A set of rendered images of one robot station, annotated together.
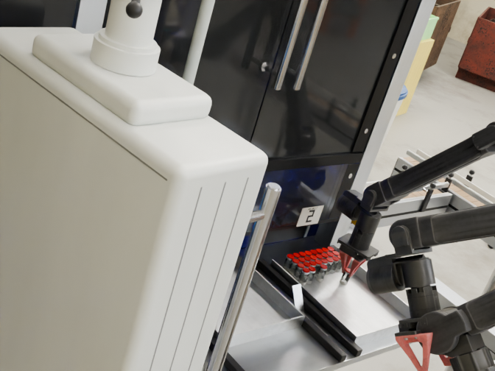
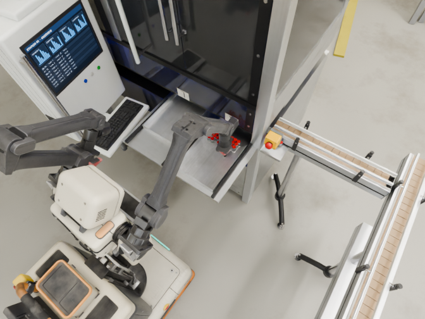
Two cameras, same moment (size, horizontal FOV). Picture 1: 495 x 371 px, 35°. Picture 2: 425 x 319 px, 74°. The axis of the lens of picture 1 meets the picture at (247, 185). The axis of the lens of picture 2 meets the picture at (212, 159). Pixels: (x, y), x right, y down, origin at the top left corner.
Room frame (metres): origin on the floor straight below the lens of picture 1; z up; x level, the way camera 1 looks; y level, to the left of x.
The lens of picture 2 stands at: (1.72, -1.14, 2.26)
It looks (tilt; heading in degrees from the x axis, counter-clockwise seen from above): 60 degrees down; 83
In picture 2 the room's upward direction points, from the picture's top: 4 degrees counter-clockwise
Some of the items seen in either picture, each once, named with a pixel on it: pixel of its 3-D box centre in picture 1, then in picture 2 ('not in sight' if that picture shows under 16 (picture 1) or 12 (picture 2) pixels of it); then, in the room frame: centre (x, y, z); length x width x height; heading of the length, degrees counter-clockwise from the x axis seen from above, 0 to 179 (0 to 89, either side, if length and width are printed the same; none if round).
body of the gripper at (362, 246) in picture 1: (361, 238); (224, 141); (1.88, -0.34, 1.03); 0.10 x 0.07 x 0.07; 60
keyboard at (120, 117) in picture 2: not in sight; (117, 123); (1.25, 0.08, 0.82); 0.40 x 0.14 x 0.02; 53
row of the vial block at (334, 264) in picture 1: (319, 267); (222, 142); (1.89, -0.26, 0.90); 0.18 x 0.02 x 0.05; 135
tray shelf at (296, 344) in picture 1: (286, 303); (192, 140); (1.72, -0.19, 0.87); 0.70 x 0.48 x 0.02; 136
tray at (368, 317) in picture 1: (344, 293); (211, 156); (1.81, -0.34, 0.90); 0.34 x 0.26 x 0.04; 45
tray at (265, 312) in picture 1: (222, 290); (176, 117); (1.65, -0.02, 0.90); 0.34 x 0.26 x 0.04; 46
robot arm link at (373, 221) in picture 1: (367, 218); (224, 134); (1.89, -0.33, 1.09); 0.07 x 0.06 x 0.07; 47
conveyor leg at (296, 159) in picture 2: not in sight; (288, 176); (2.35, -0.34, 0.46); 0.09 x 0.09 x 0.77; 46
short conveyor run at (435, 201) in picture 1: (379, 197); (329, 152); (2.45, -0.45, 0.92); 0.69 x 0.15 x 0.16; 136
